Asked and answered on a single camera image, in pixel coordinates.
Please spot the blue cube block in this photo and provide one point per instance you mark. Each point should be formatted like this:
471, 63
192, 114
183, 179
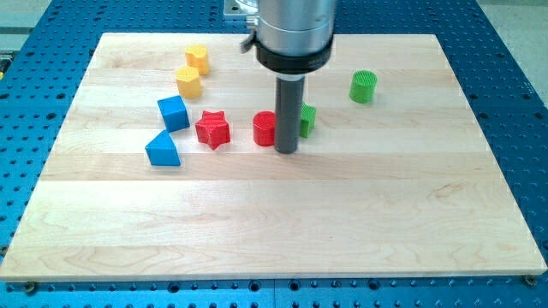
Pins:
174, 113

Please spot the blue triangle block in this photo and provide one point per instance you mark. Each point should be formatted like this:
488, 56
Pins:
162, 151

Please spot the red cylinder block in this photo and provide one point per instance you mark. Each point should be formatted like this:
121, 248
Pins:
264, 124

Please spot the green star block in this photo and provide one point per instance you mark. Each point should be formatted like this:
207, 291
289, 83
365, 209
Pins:
308, 116

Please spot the red star block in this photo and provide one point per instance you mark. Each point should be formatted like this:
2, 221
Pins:
213, 129

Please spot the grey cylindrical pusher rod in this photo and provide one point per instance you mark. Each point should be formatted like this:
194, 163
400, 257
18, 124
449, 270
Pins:
289, 95

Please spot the green cylinder block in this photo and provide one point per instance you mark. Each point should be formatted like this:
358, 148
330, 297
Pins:
363, 86

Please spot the yellow hexagon block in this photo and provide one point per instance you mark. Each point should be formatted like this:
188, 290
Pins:
188, 82

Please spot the light wooden board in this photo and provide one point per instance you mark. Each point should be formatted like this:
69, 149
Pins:
405, 185

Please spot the yellow heart block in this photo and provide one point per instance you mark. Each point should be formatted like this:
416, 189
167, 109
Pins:
197, 57

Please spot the silver metal bracket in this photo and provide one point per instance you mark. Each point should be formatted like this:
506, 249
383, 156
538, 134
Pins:
239, 9

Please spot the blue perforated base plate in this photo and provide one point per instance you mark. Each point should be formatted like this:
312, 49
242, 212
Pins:
43, 78

